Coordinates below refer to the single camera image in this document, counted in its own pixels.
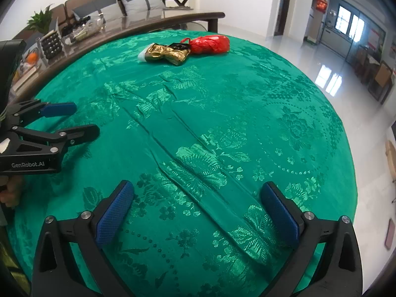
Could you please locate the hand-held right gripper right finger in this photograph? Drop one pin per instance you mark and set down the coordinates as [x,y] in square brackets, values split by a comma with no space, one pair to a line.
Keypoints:
[281,213]

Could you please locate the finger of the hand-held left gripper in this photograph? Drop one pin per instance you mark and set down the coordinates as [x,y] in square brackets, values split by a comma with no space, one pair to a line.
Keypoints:
[77,133]
[58,109]

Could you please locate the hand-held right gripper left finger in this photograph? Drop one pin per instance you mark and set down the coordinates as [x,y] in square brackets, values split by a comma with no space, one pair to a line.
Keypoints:
[114,213]

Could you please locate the gold foil wrapper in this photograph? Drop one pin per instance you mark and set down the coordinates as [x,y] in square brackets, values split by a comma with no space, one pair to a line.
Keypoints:
[170,52]

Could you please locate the red plastic bag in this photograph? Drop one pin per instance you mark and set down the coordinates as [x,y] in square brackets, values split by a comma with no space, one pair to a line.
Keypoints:
[207,45]

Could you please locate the person's left hand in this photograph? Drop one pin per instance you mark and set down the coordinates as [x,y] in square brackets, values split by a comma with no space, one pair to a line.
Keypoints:
[10,190]

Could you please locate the orange fruit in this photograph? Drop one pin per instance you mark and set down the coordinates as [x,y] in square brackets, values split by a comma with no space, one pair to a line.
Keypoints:
[31,58]

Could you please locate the black tray of dark balls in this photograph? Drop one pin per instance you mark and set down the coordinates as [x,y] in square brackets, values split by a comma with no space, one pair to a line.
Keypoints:
[51,45]

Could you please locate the clear glass tray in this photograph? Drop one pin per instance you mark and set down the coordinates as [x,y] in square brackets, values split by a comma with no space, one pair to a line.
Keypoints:
[83,28]

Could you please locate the green leafy plant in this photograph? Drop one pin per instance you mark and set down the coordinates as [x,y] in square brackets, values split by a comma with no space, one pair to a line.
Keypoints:
[40,18]

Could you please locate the grey sofa cushion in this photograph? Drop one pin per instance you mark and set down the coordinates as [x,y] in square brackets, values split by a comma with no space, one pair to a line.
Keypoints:
[96,9]
[140,3]

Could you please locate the maroon doormat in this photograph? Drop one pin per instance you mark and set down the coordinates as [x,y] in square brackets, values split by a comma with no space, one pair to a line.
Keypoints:
[389,238]

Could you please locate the wooden sofa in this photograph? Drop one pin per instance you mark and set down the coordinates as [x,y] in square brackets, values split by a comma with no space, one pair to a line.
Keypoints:
[92,0]

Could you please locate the green patterned tablecloth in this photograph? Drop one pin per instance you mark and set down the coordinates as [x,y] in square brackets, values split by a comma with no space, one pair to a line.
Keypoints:
[201,130]

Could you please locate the wooden dining chairs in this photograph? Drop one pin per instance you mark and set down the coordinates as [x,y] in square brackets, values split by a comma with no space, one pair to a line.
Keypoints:
[379,77]

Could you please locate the dark door frame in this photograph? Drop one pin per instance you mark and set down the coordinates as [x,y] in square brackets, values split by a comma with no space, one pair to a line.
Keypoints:
[283,6]

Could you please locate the red wall decoration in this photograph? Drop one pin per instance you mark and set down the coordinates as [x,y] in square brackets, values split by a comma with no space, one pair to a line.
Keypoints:
[320,4]

